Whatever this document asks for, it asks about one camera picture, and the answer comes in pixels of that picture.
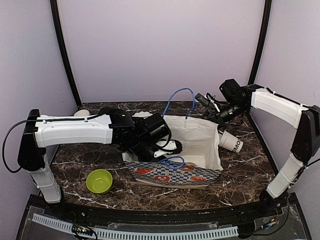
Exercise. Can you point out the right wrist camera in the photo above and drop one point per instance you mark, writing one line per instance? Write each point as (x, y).
(228, 89)

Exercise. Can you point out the right black corner post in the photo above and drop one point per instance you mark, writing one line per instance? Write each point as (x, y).
(261, 41)

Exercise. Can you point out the white cup holding straws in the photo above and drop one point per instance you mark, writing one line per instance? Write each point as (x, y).
(229, 142)

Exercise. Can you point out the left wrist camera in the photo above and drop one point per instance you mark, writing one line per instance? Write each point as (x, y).
(156, 127)

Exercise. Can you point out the green bowl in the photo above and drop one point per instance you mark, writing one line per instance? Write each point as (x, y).
(99, 181)

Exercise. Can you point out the white fluted ceramic bowl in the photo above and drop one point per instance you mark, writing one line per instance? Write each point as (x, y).
(142, 114)

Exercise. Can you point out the white slotted cable duct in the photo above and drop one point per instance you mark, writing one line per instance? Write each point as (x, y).
(136, 233)

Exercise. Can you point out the patterned paper takeout bag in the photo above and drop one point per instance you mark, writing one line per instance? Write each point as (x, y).
(197, 166)

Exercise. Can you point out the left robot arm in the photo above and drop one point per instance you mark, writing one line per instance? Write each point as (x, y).
(111, 126)

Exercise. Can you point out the stack of white paper cups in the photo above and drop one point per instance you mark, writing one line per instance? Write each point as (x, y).
(81, 113)

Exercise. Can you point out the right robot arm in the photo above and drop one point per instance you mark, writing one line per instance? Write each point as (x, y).
(305, 119)

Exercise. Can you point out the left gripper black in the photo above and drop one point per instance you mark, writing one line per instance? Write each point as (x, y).
(140, 160)

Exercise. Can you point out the black corner post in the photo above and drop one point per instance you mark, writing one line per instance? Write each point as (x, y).
(63, 51)
(261, 41)

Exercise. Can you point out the left black corner post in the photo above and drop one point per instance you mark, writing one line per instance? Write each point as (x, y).
(63, 51)

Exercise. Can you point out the black front rail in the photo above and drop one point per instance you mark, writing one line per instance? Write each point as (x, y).
(244, 214)

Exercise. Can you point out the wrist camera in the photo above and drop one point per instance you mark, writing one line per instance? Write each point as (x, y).
(156, 127)
(228, 89)

